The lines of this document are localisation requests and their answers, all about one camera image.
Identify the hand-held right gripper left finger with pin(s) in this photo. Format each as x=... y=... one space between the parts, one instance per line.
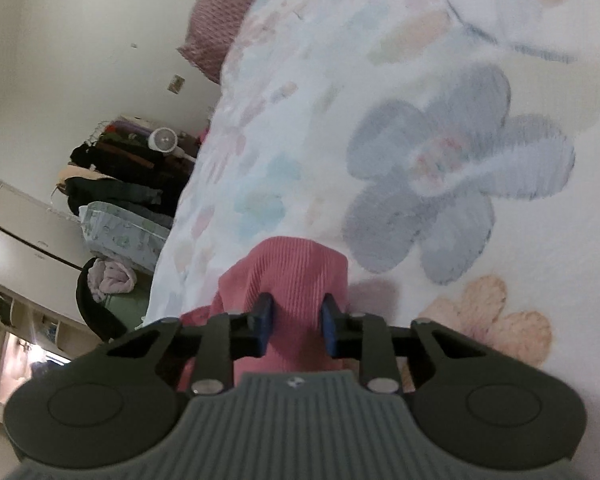
x=264 y=321

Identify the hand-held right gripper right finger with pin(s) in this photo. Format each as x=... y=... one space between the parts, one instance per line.
x=330 y=326

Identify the pink ribbed garment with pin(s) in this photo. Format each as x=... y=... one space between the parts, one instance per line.
x=295 y=280

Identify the dark hanging clothes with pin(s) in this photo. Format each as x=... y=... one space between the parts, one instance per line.
x=125 y=175

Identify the green cushion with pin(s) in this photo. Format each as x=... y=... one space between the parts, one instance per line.
x=127 y=310

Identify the lavender towel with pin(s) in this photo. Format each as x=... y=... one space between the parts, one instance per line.
x=111 y=280

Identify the black laundry basket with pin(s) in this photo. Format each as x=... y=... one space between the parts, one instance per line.
x=95 y=317

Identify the white fan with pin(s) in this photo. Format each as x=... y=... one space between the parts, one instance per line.
x=162 y=140

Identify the floral fleece blanket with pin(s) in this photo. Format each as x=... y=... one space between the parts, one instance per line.
x=380 y=85

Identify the white wardrobe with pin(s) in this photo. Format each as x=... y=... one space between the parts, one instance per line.
x=20 y=240

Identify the pink quilted headboard cushion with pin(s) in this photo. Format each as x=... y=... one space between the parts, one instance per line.
x=225 y=20

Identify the small wall sticker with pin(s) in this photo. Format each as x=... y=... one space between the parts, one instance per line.
x=176 y=84

